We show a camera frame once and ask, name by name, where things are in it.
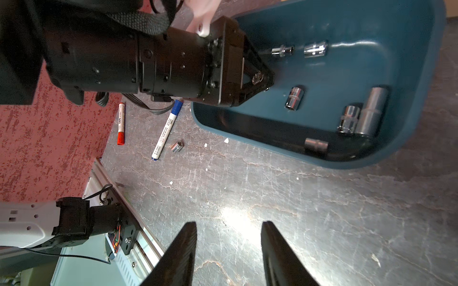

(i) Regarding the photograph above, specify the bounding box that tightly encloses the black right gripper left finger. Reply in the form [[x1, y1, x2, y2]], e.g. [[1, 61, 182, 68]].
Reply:
[[141, 222, 198, 286]]

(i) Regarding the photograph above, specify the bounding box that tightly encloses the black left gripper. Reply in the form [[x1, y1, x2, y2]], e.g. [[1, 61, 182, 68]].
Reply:
[[138, 16, 275, 107]]

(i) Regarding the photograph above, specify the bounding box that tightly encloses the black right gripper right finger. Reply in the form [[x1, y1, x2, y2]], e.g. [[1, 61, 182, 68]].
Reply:
[[261, 221, 318, 286]]

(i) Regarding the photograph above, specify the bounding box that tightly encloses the chrome socket box front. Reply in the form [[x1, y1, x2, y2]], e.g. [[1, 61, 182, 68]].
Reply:
[[304, 41, 328, 58]]

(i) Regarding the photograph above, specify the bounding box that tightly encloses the small chrome socket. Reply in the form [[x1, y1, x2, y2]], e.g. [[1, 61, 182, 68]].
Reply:
[[171, 141, 184, 153], [304, 138, 329, 154]]

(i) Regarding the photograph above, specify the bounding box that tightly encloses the dark chrome socket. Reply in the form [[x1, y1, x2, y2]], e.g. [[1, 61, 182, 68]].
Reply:
[[337, 105, 361, 135]]

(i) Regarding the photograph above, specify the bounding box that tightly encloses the chrome socket long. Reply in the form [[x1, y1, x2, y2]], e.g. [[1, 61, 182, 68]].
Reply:
[[354, 87, 389, 137]]

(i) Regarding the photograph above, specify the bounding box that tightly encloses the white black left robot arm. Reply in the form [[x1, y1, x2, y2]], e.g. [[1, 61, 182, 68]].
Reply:
[[1, 1, 275, 271]]

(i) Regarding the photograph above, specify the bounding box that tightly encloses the teal plastic storage box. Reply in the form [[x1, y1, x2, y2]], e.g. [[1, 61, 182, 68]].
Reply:
[[192, 1, 446, 169]]

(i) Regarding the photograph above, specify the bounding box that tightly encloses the blue white marker pen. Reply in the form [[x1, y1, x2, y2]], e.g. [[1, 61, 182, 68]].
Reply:
[[151, 100, 184, 161]]

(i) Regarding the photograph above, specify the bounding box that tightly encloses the small red object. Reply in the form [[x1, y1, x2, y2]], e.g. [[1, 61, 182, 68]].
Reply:
[[117, 102, 126, 145]]

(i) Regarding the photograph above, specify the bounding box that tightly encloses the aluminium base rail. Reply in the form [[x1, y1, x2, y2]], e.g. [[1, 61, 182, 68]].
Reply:
[[83, 158, 165, 286]]

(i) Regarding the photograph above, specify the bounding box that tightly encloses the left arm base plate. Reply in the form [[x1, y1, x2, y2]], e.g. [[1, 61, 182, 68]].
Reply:
[[107, 188, 140, 257]]

